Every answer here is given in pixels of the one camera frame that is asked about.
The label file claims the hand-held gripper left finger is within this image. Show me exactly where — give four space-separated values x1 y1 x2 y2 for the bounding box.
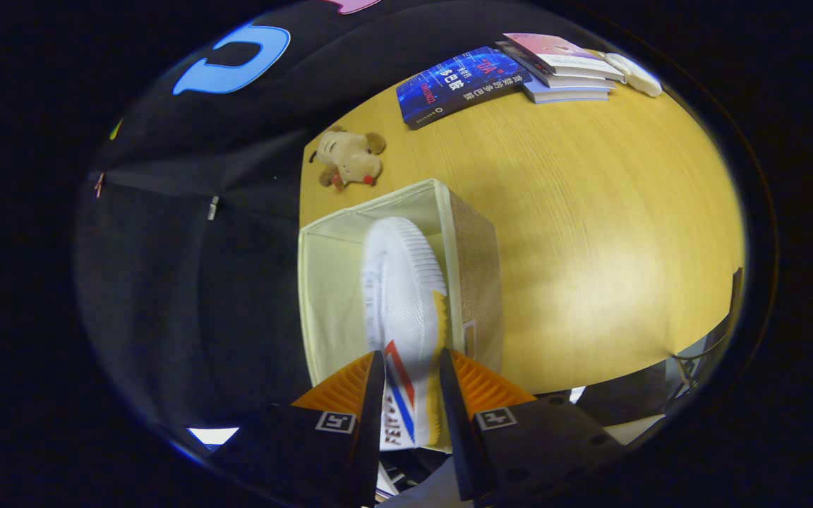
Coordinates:
210 349 387 507

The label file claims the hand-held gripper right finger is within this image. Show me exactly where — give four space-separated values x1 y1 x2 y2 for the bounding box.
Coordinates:
438 348 627 503

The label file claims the beige fabric storage box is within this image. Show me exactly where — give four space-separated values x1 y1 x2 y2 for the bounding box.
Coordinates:
299 178 505 389

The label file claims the lit computer monitor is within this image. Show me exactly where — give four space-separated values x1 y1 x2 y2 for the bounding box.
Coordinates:
188 427 240 447

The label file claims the tan plush toy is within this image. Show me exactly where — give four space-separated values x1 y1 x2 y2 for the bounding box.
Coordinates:
309 127 387 191

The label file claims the blue cover book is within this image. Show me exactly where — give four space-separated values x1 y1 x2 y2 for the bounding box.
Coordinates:
396 47 533 131

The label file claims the pale blue book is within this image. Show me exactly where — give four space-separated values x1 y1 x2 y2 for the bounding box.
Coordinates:
523 76 615 104

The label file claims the white crumpled cloth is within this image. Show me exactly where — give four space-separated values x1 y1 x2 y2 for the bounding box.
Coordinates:
604 53 663 98

